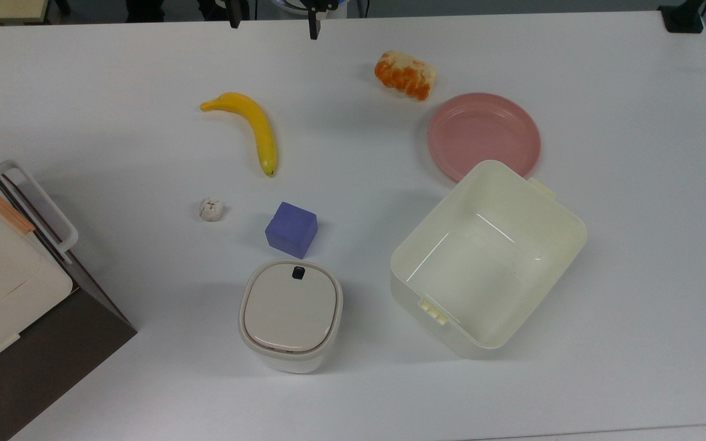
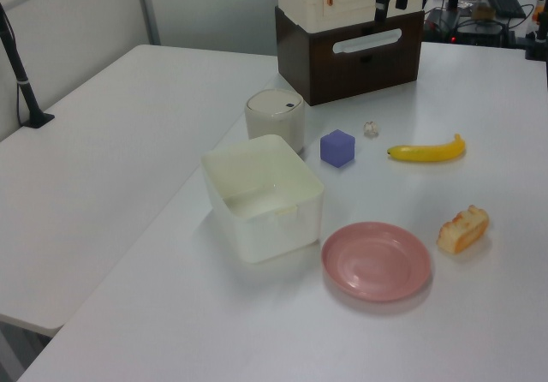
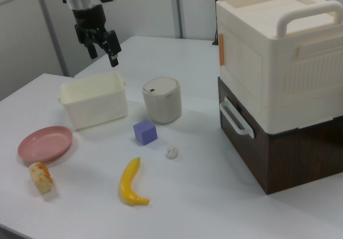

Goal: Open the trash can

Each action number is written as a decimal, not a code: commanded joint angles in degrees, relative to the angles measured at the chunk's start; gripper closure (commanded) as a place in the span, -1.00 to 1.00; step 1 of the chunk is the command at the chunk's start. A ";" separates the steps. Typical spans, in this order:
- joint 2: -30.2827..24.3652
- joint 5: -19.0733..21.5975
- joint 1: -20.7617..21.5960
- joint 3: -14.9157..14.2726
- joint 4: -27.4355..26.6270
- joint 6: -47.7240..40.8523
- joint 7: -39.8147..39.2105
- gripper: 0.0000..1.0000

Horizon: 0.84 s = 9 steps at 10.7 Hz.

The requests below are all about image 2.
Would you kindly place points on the white round trash can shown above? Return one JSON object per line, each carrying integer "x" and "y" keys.
{"x": 276, "y": 118}

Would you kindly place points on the white open plastic storage box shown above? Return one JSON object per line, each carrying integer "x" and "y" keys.
{"x": 261, "y": 193}

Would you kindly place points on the cream toy cabinet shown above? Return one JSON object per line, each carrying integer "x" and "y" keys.
{"x": 308, "y": 1}

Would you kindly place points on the dark brown drawer box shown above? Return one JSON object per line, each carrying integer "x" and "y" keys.
{"x": 325, "y": 61}

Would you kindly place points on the yellow banana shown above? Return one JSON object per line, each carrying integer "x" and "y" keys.
{"x": 428, "y": 152}

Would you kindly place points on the purple cube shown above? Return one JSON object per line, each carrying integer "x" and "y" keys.
{"x": 337, "y": 148}

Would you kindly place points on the orange bread piece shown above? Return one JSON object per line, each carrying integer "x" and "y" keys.
{"x": 464, "y": 230}

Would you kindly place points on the pink plate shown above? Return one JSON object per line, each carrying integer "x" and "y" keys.
{"x": 376, "y": 260}

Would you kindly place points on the black pole with clamp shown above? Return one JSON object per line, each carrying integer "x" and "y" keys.
{"x": 19, "y": 73}

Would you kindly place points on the black clamp bracket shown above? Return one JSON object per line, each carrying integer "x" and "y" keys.
{"x": 537, "y": 43}

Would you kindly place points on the grey partition frame post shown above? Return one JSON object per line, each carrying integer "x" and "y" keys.
{"x": 147, "y": 7}

